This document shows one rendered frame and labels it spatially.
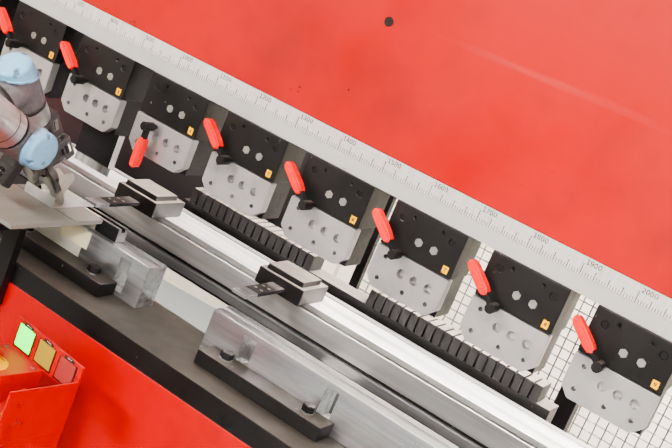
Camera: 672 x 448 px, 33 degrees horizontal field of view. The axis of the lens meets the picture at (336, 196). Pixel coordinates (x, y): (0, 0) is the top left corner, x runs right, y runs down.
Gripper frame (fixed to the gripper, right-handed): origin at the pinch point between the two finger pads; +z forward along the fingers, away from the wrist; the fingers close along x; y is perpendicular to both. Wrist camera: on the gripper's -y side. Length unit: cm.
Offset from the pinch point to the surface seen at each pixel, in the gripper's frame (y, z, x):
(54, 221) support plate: -6.0, -4.2, -10.0
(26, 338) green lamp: -26.3, 2.9, -21.7
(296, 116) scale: 28, -26, -46
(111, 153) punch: 14.1, -4.6, -6.1
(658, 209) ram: 37, -36, -114
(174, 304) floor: 97, 216, 94
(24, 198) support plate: -4.7, -3.1, 0.6
